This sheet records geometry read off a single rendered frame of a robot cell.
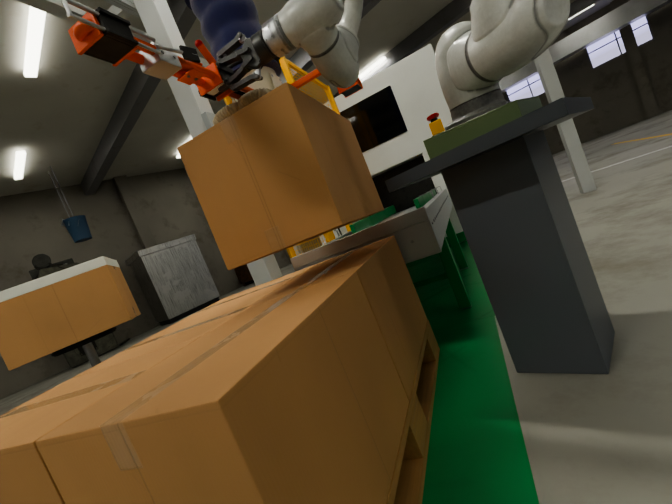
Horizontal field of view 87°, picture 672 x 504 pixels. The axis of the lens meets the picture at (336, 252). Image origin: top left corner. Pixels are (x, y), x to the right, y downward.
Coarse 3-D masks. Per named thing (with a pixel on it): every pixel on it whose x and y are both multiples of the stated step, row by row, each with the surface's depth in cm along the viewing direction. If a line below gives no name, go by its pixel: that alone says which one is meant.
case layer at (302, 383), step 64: (384, 256) 126; (192, 320) 141; (256, 320) 82; (320, 320) 69; (384, 320) 103; (64, 384) 107; (128, 384) 70; (192, 384) 52; (256, 384) 48; (320, 384) 62; (384, 384) 87; (0, 448) 61; (64, 448) 54; (128, 448) 48; (192, 448) 44; (256, 448) 44; (320, 448) 55; (384, 448) 75
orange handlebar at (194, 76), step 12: (84, 24) 66; (84, 36) 68; (156, 48) 80; (132, 60) 80; (180, 60) 87; (180, 72) 92; (192, 72) 92; (204, 72) 94; (312, 72) 122; (204, 84) 101; (300, 84) 125; (240, 96) 117
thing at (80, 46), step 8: (88, 16) 67; (96, 16) 68; (72, 32) 69; (96, 32) 67; (72, 40) 69; (88, 40) 68; (96, 40) 68; (104, 40) 69; (112, 40) 70; (80, 48) 69; (88, 48) 69; (96, 48) 70; (104, 48) 71; (112, 48) 72; (120, 48) 73; (128, 48) 73; (136, 48) 74; (96, 56) 72; (104, 56) 73; (112, 56) 74; (120, 56) 75; (128, 56) 76; (112, 64) 77
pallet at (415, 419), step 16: (432, 336) 151; (432, 352) 142; (432, 368) 137; (416, 384) 109; (432, 384) 126; (416, 400) 104; (432, 400) 119; (416, 416) 99; (416, 432) 95; (400, 448) 82; (416, 448) 93; (400, 464) 79; (416, 464) 92; (400, 480) 89; (416, 480) 87; (400, 496) 84; (416, 496) 83
